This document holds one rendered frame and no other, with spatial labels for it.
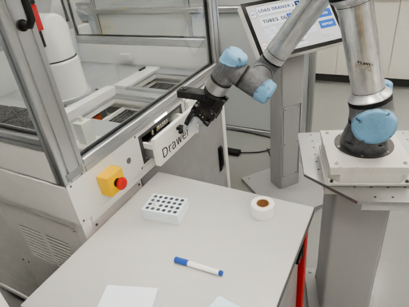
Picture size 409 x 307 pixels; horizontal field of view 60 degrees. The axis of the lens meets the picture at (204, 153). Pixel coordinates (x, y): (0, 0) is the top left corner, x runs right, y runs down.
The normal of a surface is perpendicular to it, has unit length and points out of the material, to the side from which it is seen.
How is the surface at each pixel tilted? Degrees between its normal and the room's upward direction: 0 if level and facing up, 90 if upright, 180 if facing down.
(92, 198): 90
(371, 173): 90
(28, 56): 90
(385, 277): 0
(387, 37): 90
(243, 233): 0
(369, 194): 0
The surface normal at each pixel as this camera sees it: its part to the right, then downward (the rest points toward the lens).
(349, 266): -0.15, 0.53
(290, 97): 0.39, 0.44
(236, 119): -0.47, 0.50
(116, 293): -0.11, -0.85
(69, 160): 0.88, 0.17
